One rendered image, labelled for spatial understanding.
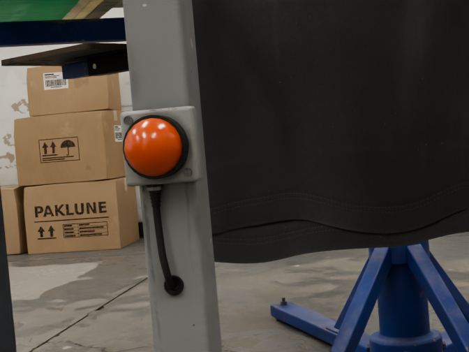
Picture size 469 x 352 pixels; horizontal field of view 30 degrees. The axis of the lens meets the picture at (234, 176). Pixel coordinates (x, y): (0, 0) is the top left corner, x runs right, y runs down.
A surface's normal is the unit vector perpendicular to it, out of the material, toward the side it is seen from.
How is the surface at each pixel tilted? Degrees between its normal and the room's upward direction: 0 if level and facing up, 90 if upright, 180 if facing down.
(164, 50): 90
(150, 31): 90
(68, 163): 91
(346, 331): 42
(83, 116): 89
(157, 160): 119
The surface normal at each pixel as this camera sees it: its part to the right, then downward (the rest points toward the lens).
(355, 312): -0.51, -0.67
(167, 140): 0.57, -0.17
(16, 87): -0.19, 0.07
